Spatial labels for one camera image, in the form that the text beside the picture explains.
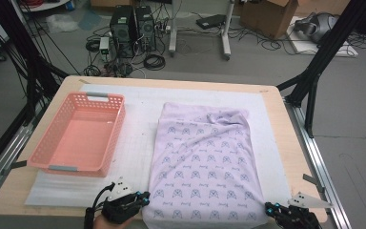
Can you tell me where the white metal stand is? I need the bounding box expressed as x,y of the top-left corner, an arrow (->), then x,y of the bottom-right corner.
168,0 -> 236,61

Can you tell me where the large black computer tower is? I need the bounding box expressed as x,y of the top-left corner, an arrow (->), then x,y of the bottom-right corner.
109,5 -> 137,59

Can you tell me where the white round table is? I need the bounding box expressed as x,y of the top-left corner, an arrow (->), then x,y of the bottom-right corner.
18,0 -> 71,13

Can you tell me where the lilac printed garment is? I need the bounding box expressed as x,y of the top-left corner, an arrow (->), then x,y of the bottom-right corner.
141,101 -> 270,229

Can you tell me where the clear plastic bag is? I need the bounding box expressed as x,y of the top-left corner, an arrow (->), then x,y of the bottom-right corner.
46,12 -> 80,34

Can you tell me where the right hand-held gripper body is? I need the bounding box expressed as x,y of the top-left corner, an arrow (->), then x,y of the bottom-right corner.
273,191 -> 334,229

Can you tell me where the blue sheet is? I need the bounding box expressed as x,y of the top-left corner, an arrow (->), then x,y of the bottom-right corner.
77,9 -> 103,31

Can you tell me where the slim black computer tower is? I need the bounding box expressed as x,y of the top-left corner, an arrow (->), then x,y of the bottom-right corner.
134,5 -> 157,52

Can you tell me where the person's left hand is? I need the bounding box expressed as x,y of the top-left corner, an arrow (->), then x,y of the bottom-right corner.
92,214 -> 141,229

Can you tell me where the flat black device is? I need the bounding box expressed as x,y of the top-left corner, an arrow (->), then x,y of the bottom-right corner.
195,13 -> 227,31

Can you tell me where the grey metal bracket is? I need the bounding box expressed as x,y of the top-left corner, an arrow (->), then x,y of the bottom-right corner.
1,159 -> 28,176
302,173 -> 326,194

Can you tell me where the black frame strut with cables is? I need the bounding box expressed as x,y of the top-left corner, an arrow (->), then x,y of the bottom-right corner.
0,0 -> 71,128

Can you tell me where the coiled black cable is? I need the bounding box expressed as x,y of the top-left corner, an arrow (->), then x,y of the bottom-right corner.
143,53 -> 167,72

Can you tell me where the aluminium rail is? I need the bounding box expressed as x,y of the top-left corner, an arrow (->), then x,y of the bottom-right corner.
0,104 -> 46,208
284,98 -> 352,229

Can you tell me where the open cardboard box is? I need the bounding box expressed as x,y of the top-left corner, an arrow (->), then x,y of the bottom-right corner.
238,0 -> 299,40

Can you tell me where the grey rounded machine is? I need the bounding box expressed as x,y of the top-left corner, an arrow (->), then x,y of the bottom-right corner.
294,11 -> 339,44

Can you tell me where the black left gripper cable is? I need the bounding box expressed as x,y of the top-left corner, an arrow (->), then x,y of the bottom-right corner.
84,182 -> 116,229

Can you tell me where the white grid mat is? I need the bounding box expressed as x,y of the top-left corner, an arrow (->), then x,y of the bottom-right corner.
24,83 -> 296,215

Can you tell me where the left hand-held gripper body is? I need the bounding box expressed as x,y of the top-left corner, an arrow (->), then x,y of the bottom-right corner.
101,176 -> 142,225

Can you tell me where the white flat board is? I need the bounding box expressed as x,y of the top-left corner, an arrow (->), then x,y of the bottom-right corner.
286,15 -> 359,58

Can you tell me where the pink plastic basket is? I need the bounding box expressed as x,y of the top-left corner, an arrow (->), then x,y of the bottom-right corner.
27,91 -> 127,178

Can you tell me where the small white box green light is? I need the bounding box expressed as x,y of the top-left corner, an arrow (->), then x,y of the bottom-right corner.
98,36 -> 111,55

